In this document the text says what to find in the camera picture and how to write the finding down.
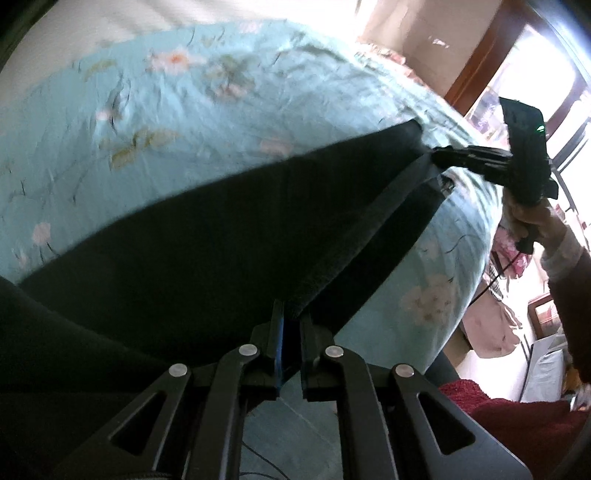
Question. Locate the right forearm in sleeve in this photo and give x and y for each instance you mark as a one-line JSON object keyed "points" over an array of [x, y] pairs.
{"points": [[568, 271]]}

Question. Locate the brown wooden window frame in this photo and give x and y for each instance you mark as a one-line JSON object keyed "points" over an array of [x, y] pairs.
{"points": [[521, 58]]}

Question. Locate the pink cloth on floor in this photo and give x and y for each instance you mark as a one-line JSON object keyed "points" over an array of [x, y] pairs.
{"points": [[490, 325]]}

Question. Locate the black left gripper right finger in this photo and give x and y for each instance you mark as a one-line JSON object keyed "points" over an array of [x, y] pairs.
{"points": [[395, 424]]}

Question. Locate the person's right hand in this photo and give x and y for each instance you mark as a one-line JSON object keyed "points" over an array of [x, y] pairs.
{"points": [[542, 218]]}

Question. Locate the black pants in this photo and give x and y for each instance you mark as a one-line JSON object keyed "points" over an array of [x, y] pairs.
{"points": [[186, 279]]}

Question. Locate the blue floral bed sheet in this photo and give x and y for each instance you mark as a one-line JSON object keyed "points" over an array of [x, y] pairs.
{"points": [[151, 118]]}

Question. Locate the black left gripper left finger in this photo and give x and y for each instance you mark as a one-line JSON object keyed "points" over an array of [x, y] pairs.
{"points": [[189, 423]]}

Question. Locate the red fuzzy cloth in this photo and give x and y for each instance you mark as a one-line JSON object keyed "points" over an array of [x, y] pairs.
{"points": [[540, 434]]}

